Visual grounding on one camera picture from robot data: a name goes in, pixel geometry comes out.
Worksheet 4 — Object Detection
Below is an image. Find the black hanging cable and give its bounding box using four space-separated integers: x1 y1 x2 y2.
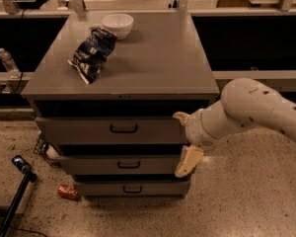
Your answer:
13 9 28 94

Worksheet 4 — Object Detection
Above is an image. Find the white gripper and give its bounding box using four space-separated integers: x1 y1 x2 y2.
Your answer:
173 109 217 178

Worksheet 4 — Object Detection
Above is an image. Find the clear plastic water bottle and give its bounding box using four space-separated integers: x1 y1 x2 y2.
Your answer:
0 48 21 79

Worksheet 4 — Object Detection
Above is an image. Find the blue soda can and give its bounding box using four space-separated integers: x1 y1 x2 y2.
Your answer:
12 155 31 173

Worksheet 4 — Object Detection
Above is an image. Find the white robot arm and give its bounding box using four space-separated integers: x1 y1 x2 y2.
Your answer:
174 78 296 178

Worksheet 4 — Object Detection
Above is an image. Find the grey middle drawer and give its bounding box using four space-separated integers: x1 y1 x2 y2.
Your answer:
58 154 180 175

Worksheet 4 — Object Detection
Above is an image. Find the grey bottom drawer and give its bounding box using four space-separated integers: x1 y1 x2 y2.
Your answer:
74 179 190 197

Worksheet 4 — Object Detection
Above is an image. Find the orange soda can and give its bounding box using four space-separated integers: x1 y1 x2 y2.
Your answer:
57 185 78 199

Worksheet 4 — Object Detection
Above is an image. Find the blue chip bag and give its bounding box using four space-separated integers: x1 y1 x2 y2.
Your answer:
68 27 117 85

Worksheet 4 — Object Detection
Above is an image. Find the grey top drawer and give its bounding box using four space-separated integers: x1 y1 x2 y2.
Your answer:
36 118 187 145

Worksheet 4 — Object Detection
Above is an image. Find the white bowl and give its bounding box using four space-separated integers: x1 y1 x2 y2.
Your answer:
102 14 134 40

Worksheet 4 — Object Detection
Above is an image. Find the grey drawer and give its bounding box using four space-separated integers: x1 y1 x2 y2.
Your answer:
58 154 180 175
36 118 187 145
74 179 190 197

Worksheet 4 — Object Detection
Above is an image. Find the grey drawer cabinet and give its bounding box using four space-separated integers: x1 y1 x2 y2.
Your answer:
20 11 221 199

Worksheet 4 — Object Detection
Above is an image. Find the wire basket on floor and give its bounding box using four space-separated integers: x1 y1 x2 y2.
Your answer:
34 132 60 167

